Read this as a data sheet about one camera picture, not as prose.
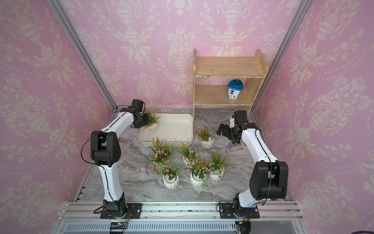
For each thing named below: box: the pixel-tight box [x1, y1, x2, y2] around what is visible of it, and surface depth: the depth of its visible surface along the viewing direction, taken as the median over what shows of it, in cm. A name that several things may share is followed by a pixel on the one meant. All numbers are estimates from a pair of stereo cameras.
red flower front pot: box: [184, 158, 210, 187], surface depth 77 cm
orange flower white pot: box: [141, 108, 161, 132], surface depth 97 cm
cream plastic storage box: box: [138, 113, 194, 147], surface depth 111 cm
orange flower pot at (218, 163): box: [208, 151, 236, 181], surface depth 79 cm
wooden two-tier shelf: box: [192, 48, 270, 123], surface depth 90 cm
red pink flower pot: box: [177, 142, 199, 166], surface depth 85 cm
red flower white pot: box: [195, 126, 216, 150], surface depth 92 cm
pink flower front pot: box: [160, 165, 182, 190], surface depth 79 cm
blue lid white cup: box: [227, 78, 244, 100], surface depth 94 cm
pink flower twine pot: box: [144, 137, 174, 168], surface depth 81 cm
